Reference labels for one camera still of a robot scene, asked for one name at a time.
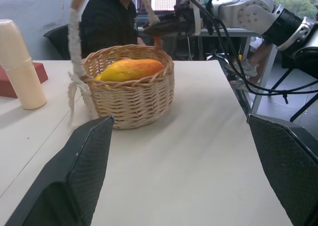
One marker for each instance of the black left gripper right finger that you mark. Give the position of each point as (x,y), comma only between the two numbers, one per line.
(290,166)

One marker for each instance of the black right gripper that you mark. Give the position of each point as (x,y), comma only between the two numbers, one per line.
(186,20)

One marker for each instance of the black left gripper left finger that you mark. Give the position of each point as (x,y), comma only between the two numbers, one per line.
(74,176)

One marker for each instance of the computer monitor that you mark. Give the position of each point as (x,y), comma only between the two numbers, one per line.
(162,1)

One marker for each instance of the yellow orange mango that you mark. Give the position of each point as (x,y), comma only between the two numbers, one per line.
(131,70)

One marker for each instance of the person in black shirt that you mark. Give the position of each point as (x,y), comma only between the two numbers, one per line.
(106,22)

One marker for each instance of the black metal stand legs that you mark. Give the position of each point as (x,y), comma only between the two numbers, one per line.
(304,104)

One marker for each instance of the grey metal desk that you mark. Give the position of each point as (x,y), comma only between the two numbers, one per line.
(258,97)

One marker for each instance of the person's legs with white shoes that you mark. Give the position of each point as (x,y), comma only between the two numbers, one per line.
(256,62)

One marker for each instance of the black chair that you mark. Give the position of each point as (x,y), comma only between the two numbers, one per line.
(58,41)

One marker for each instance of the cream plastic bottle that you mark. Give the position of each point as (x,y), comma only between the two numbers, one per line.
(23,82)

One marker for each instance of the red flat box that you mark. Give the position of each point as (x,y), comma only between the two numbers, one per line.
(39,70)

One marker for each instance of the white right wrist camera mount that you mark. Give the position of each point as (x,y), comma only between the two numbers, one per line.
(197,20)

